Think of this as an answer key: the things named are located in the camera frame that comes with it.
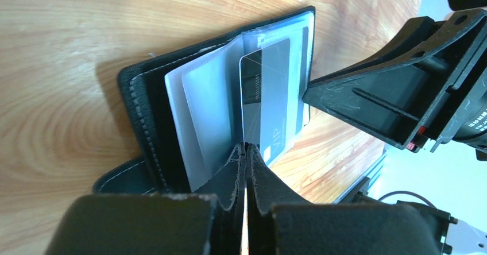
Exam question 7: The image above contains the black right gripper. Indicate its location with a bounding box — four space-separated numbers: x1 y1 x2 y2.
303 0 486 160

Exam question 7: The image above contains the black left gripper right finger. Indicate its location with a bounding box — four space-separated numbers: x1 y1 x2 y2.
246 144 442 254

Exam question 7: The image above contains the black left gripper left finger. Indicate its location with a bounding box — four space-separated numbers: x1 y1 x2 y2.
46 143 246 254

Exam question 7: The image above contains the black leather card holder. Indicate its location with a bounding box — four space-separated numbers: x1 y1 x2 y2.
93 6 316 194

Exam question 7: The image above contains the black VIP credit card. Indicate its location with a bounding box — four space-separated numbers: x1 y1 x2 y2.
240 38 291 165

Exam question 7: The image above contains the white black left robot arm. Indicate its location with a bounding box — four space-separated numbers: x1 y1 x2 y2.
46 143 486 254

